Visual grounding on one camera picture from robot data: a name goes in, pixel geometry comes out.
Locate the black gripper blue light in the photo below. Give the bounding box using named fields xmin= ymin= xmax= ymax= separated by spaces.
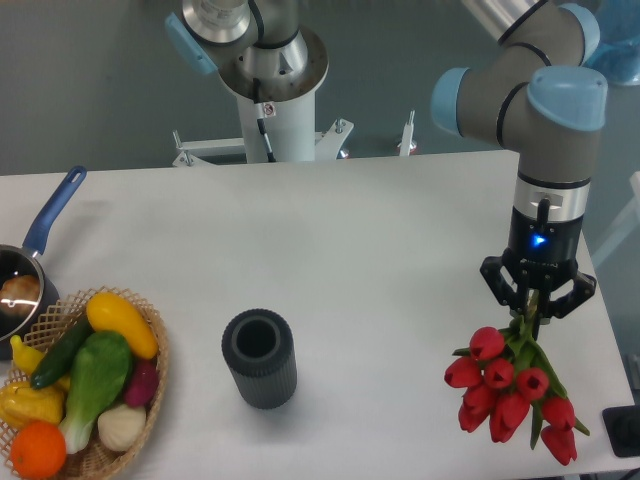
xmin=480 ymin=208 xmax=597 ymax=325

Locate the red tulip bouquet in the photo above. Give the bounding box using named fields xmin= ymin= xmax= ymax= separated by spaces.
xmin=444 ymin=292 xmax=590 ymax=466

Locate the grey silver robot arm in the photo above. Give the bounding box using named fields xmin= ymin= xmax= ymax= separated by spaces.
xmin=165 ymin=1 xmax=607 ymax=324

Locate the dark grey ribbed vase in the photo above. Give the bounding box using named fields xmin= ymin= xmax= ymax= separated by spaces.
xmin=221 ymin=309 xmax=297 ymax=410

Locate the black device at edge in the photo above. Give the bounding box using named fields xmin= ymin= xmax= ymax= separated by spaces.
xmin=602 ymin=405 xmax=639 ymax=458

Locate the blue plastic bag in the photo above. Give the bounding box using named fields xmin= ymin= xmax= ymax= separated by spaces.
xmin=586 ymin=0 xmax=639 ymax=86

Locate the purple red radish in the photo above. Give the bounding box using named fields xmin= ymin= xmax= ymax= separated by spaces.
xmin=123 ymin=360 xmax=159 ymax=408

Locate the yellow squash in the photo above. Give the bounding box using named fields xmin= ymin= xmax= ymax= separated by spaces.
xmin=86 ymin=292 xmax=159 ymax=360

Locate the green bok choy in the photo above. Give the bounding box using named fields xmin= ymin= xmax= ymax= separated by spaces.
xmin=59 ymin=331 xmax=132 ymax=455

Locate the woven wicker basket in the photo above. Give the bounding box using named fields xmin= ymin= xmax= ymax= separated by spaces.
xmin=1 ymin=287 xmax=169 ymax=479

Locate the white garlic bulb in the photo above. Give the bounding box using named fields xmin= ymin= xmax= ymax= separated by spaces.
xmin=97 ymin=403 xmax=146 ymax=452

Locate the green cucumber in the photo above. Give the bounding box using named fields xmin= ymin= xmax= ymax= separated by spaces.
xmin=30 ymin=316 xmax=94 ymax=390

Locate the yellow banana pepper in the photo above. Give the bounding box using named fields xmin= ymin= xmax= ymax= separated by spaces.
xmin=10 ymin=335 xmax=45 ymax=383

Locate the browned bread in pan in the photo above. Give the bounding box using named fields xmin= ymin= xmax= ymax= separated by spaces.
xmin=1 ymin=275 xmax=40 ymax=318

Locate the orange fruit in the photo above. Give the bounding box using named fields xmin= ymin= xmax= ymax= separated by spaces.
xmin=9 ymin=421 xmax=67 ymax=479

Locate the yellow bumpy gourd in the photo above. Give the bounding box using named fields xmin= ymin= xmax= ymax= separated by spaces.
xmin=1 ymin=381 xmax=65 ymax=430

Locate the white frame at right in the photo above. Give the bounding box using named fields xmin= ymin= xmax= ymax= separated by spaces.
xmin=591 ymin=171 xmax=639 ymax=269

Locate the white clamp bracket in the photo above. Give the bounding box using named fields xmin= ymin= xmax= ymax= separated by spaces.
xmin=398 ymin=109 xmax=417 ymax=156

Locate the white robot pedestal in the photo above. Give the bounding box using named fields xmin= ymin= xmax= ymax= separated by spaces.
xmin=173 ymin=26 xmax=354 ymax=167

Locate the black cable on pedestal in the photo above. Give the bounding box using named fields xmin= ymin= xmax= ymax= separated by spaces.
xmin=252 ymin=77 xmax=278 ymax=164

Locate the blue handled dark saucepan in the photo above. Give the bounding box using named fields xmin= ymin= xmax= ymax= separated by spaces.
xmin=1 ymin=166 xmax=87 ymax=361

